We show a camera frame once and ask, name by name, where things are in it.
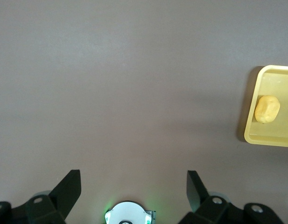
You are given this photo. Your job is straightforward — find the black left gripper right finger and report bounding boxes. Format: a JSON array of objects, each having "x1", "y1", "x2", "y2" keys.
[{"x1": 178, "y1": 170, "x2": 283, "y2": 224}]

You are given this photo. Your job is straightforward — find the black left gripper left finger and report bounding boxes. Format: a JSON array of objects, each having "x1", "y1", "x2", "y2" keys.
[{"x1": 0, "y1": 169, "x2": 82, "y2": 224}]

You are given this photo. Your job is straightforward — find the yellow potato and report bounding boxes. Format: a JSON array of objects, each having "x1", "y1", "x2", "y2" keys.
[{"x1": 254, "y1": 95, "x2": 281, "y2": 124}]

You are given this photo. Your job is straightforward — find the yellow plastic tray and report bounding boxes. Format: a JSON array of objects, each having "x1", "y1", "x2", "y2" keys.
[{"x1": 244, "y1": 65, "x2": 288, "y2": 148}]

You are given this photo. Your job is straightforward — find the brown table mat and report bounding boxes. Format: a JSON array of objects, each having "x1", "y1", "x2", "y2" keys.
[{"x1": 0, "y1": 0, "x2": 288, "y2": 224}]

